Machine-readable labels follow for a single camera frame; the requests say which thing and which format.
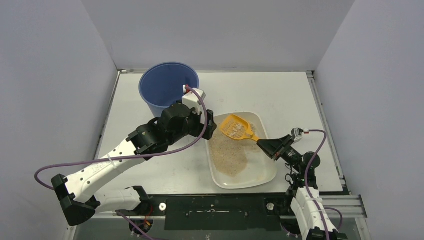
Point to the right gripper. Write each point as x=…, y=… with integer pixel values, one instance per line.
x=279, y=147

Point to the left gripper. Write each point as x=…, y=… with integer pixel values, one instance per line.
x=209, y=124

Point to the orange litter scoop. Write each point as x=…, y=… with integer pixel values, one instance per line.
x=237, y=128

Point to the white litter tray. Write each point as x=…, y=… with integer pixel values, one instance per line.
x=260, y=170

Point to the blue plastic bucket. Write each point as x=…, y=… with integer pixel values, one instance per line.
x=162, y=85

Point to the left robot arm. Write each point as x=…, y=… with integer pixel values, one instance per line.
x=79, y=193

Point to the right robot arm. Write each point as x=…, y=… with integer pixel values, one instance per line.
x=303, y=196

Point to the tan cat litter pile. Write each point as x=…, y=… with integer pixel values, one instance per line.
x=229, y=156

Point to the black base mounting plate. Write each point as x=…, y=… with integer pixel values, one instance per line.
x=219, y=212

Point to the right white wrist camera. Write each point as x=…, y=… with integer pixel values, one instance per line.
x=297, y=134

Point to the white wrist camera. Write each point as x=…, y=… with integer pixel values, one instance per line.
x=190, y=100
x=297, y=134

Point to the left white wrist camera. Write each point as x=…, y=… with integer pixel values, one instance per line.
x=190, y=100

